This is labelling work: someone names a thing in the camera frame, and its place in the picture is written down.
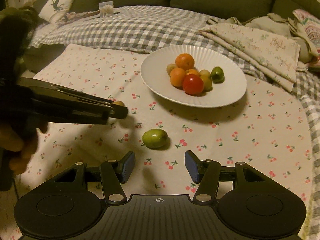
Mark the dark floral cloth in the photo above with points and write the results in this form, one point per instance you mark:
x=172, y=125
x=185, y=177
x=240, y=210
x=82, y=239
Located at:
x=72, y=17

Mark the person's left hand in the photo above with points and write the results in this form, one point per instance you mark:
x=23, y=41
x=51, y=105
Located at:
x=12, y=140

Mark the pink patterned pillow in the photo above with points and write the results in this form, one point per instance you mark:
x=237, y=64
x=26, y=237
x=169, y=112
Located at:
x=310, y=27

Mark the red tomato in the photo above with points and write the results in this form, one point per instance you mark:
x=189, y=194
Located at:
x=192, y=85

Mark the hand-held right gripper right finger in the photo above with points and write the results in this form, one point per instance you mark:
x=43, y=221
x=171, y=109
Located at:
x=191, y=166

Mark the light green fruit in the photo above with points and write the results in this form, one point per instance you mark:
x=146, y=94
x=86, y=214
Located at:
x=154, y=138

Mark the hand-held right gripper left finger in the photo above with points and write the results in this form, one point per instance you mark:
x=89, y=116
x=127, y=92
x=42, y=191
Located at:
x=127, y=166

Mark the grey checkered blanket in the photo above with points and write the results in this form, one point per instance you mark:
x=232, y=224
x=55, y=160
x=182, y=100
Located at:
x=140, y=27

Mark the small yellow fruit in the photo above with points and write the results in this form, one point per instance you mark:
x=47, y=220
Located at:
x=119, y=103
x=171, y=68
x=205, y=73

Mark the yellow-green tomato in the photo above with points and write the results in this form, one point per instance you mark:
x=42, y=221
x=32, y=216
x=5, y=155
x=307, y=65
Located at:
x=208, y=85

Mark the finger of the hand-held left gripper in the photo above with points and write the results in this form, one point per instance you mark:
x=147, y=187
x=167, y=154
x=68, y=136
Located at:
x=87, y=112
x=62, y=91

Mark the brown wooden stick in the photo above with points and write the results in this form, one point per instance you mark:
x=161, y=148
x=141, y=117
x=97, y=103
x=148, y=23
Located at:
x=87, y=13

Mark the dark green tomato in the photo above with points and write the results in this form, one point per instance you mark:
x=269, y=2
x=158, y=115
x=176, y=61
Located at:
x=217, y=73

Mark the small mandarin orange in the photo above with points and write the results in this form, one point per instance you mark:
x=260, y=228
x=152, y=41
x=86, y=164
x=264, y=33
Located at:
x=192, y=72

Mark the folded floral beige cloth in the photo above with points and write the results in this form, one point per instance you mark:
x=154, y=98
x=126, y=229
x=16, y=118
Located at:
x=262, y=47

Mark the white deer print pillow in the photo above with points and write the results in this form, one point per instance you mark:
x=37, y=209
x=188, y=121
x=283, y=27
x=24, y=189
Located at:
x=58, y=3

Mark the cherry print cloth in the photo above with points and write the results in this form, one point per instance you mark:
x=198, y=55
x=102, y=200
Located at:
x=225, y=135

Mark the white ribbed plate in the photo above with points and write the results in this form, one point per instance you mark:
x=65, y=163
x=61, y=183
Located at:
x=225, y=95

